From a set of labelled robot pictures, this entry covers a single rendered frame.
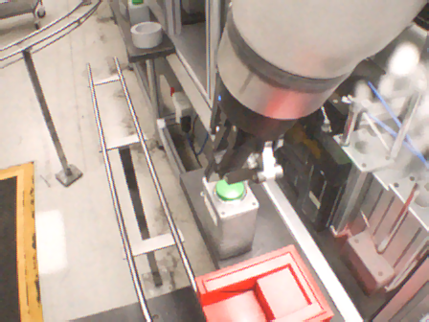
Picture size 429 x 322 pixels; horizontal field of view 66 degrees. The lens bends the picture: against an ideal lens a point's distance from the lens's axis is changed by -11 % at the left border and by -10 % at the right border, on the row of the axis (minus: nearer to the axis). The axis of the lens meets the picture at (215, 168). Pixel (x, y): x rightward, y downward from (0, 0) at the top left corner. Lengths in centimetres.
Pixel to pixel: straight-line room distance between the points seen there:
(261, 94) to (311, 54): 6
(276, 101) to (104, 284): 148
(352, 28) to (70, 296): 160
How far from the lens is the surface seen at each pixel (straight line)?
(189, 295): 83
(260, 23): 19
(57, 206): 199
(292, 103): 24
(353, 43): 18
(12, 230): 199
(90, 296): 165
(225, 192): 52
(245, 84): 24
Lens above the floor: 143
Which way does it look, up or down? 46 degrees down
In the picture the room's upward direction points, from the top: straight up
